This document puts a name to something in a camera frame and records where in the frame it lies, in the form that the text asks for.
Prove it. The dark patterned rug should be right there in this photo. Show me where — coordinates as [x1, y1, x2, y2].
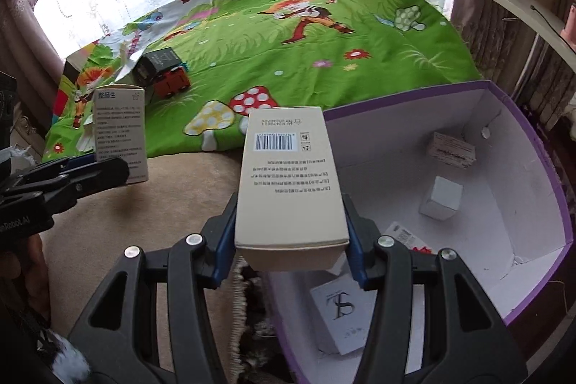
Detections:
[232, 256, 291, 384]

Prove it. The pink handheld fan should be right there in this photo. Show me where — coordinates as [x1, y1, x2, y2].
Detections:
[560, 0, 576, 39]

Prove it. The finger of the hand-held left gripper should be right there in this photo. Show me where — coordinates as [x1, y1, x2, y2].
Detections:
[9, 154, 98, 188]
[40, 158, 131, 205]

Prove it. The white box blue red label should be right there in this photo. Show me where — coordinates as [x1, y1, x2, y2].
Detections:
[388, 221, 433, 255]
[92, 84, 149, 185]

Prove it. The brown patterned curtain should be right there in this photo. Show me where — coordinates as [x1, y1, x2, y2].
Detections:
[450, 0, 576, 135]
[0, 0, 68, 74]

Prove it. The ornate cream cabinet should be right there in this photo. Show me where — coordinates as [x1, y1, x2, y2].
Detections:
[10, 113, 51, 163]

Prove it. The purple storage box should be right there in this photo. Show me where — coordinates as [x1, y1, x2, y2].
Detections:
[265, 80, 573, 384]

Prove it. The beige plush cushion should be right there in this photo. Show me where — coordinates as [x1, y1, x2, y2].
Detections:
[40, 149, 289, 384]

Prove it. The green cartoon printed blanket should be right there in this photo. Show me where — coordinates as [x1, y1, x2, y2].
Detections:
[45, 0, 485, 163]

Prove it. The small plain white box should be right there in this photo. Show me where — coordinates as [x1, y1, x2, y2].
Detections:
[418, 176, 464, 221]

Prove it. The white box black text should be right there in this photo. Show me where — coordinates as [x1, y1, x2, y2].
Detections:
[427, 131, 478, 170]

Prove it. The thin black cable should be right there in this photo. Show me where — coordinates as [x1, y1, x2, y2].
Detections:
[530, 5, 567, 35]

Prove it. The white curved shelf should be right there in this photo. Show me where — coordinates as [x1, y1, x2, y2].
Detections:
[409, 0, 576, 75]

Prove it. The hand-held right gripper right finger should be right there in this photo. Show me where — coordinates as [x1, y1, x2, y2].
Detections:
[342, 193, 528, 384]

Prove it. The beige box with barcode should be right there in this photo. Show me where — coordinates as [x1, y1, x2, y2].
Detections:
[234, 106, 351, 273]

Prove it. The grey box black letter print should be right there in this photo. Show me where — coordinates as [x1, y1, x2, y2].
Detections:
[310, 275, 379, 356]

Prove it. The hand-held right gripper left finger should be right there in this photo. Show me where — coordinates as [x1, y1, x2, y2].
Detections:
[67, 191, 239, 384]

